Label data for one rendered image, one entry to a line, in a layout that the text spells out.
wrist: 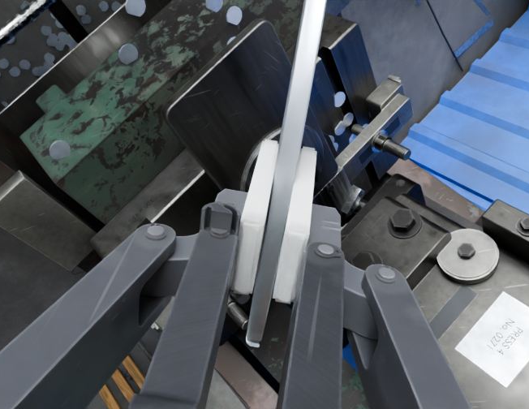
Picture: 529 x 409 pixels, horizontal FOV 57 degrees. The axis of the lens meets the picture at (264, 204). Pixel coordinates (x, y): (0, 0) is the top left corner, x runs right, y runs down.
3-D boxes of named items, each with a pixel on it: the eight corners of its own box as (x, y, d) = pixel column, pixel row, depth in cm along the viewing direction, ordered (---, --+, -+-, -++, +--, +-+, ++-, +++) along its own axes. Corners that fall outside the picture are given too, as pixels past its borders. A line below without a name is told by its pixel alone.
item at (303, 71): (356, -295, 24) (372, -293, 24) (293, 75, 51) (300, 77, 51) (255, 270, 13) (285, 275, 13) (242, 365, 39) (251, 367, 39)
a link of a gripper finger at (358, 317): (300, 285, 14) (404, 306, 14) (309, 201, 18) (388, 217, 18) (291, 324, 15) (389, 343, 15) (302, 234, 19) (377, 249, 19)
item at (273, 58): (105, 73, 53) (164, 117, 44) (197, -10, 55) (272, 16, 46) (212, 200, 72) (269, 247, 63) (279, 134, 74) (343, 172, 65)
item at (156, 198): (87, 241, 62) (105, 266, 58) (327, 10, 69) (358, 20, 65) (201, 325, 85) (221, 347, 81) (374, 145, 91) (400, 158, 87)
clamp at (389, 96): (315, 150, 72) (367, 180, 65) (390, 73, 74) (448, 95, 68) (327, 174, 76) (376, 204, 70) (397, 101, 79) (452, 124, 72)
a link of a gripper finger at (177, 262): (225, 312, 15) (128, 294, 15) (246, 225, 19) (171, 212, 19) (230, 273, 14) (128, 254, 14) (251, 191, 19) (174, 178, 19)
